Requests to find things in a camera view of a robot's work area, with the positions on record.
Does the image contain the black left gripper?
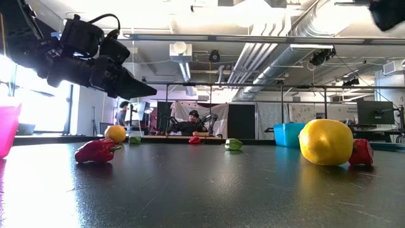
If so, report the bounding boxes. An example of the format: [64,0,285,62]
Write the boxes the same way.
[46,55,158,101]

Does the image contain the orange fruit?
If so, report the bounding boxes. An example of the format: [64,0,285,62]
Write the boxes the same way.
[104,125,127,144]

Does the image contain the pink plastic basket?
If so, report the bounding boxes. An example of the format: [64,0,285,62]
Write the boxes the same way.
[0,103,23,159]

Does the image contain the yellow lemon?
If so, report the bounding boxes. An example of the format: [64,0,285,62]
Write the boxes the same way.
[298,118,354,167]

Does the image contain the person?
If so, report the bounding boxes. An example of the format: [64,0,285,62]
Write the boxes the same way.
[115,100,130,127]
[169,110,209,137]

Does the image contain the white ceiling unit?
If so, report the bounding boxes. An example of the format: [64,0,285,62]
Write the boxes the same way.
[169,41,193,63]

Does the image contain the white cloth backdrop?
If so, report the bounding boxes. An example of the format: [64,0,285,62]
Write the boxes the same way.
[170,101,230,139]

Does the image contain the black panel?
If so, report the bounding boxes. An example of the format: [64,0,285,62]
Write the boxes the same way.
[227,103,256,140]

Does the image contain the grey laptop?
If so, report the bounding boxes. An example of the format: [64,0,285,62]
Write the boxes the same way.
[17,122,37,136]

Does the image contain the white ceiling pipes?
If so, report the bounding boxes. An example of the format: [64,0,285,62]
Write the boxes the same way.
[227,12,292,85]

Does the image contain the white patterned curtain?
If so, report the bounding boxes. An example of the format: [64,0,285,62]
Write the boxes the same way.
[256,103,297,132]

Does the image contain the blue plastic basket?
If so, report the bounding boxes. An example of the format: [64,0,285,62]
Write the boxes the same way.
[273,122,354,148]

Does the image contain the black computer monitor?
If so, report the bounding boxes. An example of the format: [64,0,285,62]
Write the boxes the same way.
[357,100,396,125]

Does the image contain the black window post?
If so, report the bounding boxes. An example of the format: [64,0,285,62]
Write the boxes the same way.
[64,84,76,136]

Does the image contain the black camera cable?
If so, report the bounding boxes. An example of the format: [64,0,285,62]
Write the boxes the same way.
[85,13,122,34]

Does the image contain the black background rig frame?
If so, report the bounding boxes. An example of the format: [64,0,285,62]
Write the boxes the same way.
[145,80,405,125]

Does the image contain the black table edge rail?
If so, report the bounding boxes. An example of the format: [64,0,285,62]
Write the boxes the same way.
[12,134,405,152]

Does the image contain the grey overhead frame beam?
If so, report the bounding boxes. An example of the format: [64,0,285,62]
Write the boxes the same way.
[121,33,405,45]

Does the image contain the silver round air duct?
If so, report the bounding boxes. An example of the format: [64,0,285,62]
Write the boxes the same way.
[235,44,336,102]

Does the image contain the black overhead camera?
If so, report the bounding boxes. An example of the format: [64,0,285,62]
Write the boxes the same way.
[309,47,337,67]

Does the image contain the white wall vent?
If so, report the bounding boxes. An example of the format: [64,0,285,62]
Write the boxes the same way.
[382,60,405,76]

